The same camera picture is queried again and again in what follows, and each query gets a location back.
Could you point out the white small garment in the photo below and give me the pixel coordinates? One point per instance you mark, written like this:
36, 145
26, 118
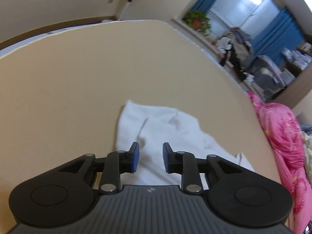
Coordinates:
151, 126

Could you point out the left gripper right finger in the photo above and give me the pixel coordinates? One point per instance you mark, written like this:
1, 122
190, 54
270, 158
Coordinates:
233, 193

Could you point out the right blue curtain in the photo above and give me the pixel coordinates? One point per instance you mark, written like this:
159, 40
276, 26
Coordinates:
282, 33

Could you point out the clear plastic storage bin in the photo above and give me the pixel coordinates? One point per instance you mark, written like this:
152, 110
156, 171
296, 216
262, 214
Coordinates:
265, 78

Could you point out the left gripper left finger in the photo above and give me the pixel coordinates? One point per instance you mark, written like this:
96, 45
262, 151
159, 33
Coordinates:
68, 192

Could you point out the potted green plant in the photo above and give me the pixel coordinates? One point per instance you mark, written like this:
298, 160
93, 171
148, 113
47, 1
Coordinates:
198, 21

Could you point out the floral cream quilt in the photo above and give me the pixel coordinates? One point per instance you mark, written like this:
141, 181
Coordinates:
307, 146

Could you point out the pile of clothes on sill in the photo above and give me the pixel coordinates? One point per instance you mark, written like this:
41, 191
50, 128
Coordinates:
235, 46

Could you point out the pink quilt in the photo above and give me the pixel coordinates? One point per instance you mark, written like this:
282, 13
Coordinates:
283, 132

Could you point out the wooden bookshelf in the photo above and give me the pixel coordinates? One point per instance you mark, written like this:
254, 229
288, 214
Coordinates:
297, 68

